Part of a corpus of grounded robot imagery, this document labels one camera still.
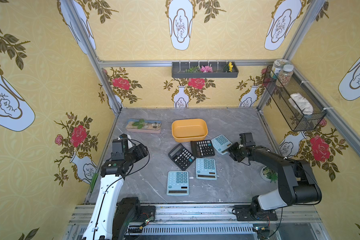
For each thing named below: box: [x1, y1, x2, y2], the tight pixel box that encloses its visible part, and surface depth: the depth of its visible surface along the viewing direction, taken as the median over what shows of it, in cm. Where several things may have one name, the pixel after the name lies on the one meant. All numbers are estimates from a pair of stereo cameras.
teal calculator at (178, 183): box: [166, 170, 190, 196], surface depth 84 cm
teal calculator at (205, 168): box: [195, 158, 217, 180], surface depth 89 cm
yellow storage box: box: [171, 118, 209, 143], surface depth 107 cm
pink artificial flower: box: [200, 65, 214, 73], surface depth 90 cm
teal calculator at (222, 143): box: [210, 134, 233, 155], surface depth 100 cm
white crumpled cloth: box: [288, 93, 314, 115], surface depth 70 cm
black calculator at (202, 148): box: [190, 140, 215, 158], surface depth 97 cm
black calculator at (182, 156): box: [168, 143, 196, 171], surface depth 94 cm
